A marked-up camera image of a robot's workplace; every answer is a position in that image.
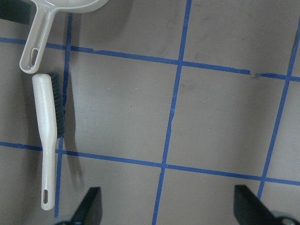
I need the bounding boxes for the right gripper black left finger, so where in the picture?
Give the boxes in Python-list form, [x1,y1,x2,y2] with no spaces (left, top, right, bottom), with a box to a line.
[70,187,102,225]

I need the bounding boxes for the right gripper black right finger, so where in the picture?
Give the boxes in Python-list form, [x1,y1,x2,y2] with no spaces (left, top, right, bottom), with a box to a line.
[234,185,274,225]

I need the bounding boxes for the beige hand brush black bristles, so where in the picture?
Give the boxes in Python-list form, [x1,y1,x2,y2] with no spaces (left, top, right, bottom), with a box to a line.
[32,74,65,210]

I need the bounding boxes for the beige plastic dustpan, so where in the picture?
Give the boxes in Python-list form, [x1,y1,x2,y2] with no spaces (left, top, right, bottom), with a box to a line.
[19,0,107,74]

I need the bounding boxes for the black lined trash bin left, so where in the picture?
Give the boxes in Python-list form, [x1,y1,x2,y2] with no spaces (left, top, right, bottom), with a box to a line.
[0,0,31,24]

